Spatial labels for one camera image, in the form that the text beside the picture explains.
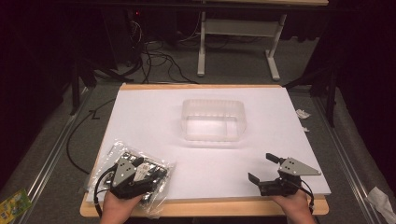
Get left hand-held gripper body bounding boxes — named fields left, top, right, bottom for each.
left=109, top=156, right=146, bottom=200

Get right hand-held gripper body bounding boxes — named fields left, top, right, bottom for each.
left=259, top=156, right=322, bottom=198

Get clear plastic bag dark parts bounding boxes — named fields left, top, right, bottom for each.
left=88, top=139, right=177, bottom=219

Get person's right hand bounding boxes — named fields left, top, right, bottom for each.
left=270, top=189, right=318, bottom=224

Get person's left hand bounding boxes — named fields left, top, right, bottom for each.
left=99, top=189, right=144, bottom=224

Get crumpled white paper scrap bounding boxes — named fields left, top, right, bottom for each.
left=294, top=108, right=312, bottom=120

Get white board sheet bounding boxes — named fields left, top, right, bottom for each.
left=85, top=86, right=332, bottom=203

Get clear plastic container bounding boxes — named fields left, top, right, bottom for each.
left=179, top=98, right=248, bottom=144

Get black metal stand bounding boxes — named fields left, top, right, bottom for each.
left=68, top=57, right=127, bottom=117
left=282, top=60, right=340, bottom=129

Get white crumpled cloth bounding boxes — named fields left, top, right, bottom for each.
left=365, top=186, right=396, bottom=224

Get green printed packet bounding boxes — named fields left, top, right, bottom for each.
left=0, top=188, right=34, bottom=224

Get dark computer tower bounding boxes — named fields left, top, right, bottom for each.
left=101, top=8, right=146, bottom=68

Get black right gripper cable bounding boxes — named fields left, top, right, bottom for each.
left=292, top=177, right=316, bottom=216

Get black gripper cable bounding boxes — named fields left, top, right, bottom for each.
left=92, top=163, right=119, bottom=218
left=292, top=177, right=316, bottom=216

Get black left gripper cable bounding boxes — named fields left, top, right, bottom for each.
left=92, top=163, right=119, bottom=218

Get metal floor rail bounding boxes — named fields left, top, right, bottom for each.
left=18, top=87, right=96, bottom=224
left=311, top=92, right=384, bottom=224

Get black floor cable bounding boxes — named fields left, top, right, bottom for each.
left=65, top=98, right=117, bottom=175

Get tangle of black cables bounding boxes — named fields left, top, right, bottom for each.
left=124, top=18, right=200, bottom=86

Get white desk frame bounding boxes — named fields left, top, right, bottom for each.
left=196, top=10, right=288, bottom=82

